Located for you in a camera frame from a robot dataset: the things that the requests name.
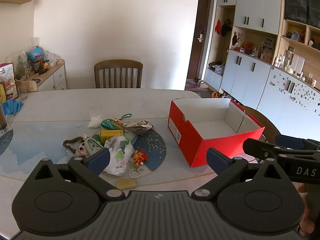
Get white wooden sideboard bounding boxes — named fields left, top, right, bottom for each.
left=35, top=59, right=67, bottom=92

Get snack bag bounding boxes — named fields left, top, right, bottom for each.
left=0, top=63, right=19, bottom=100

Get clear plastic bag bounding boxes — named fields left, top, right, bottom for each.
left=44, top=51, right=60, bottom=67

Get wooden slat-back chair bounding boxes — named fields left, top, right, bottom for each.
left=94, top=60, right=143, bottom=89
left=241, top=106, right=282, bottom=145

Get clear drinking glass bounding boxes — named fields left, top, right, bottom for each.
left=17, top=84, right=28, bottom=100

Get person's right hand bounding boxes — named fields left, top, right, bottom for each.
left=298, top=183, right=316, bottom=238

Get blue round cartoon toy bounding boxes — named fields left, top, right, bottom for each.
left=28, top=46, right=45, bottom=62

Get silver foil snack packet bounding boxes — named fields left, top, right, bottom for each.
left=124, top=120, right=153, bottom=135

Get white wall cupboard unit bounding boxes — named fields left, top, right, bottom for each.
left=204, top=0, right=320, bottom=130

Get cluster of white bottles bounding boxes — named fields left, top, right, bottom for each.
left=274, top=51, right=306, bottom=77

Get small yellow box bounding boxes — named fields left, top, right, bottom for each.
left=99, top=129, right=124, bottom=140

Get small bag of white granules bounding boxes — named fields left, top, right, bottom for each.
left=87, top=115, right=103, bottom=128

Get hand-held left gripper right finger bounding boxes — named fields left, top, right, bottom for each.
left=191, top=147, right=292, bottom=202

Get dark wooden door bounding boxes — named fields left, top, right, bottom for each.
left=189, top=0, right=212, bottom=80

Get small wooden rack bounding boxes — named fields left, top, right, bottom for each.
left=15, top=79, right=38, bottom=93

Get green plush pouch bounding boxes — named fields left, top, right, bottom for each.
left=101, top=113, right=132, bottom=131

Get orange pompom keychain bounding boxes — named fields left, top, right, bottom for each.
left=133, top=149, right=148, bottom=167

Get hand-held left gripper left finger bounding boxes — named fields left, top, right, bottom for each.
left=34, top=148, right=125, bottom=202

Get black and white hanging ornament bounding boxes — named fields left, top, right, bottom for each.
left=231, top=31, right=244, bottom=47

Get red cardboard box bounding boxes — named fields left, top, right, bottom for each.
left=167, top=98, right=265, bottom=168

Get row of shoes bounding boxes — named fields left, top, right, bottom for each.
left=222, top=92, right=242, bottom=103

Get wooden wall shelf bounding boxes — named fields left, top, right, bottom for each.
left=0, top=0, right=32, bottom=5

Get bags in cupboard niche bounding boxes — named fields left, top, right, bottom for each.
left=207, top=61, right=225, bottom=75

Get pink patterned rug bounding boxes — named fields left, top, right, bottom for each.
left=185, top=79, right=208, bottom=91

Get pale yellow eraser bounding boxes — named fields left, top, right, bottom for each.
left=116, top=179, right=137, bottom=189

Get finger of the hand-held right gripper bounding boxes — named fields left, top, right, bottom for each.
left=243, top=138, right=288, bottom=161
left=275, top=134, right=320, bottom=153

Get white plastic bag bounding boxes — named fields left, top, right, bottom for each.
left=104, top=135, right=135, bottom=177

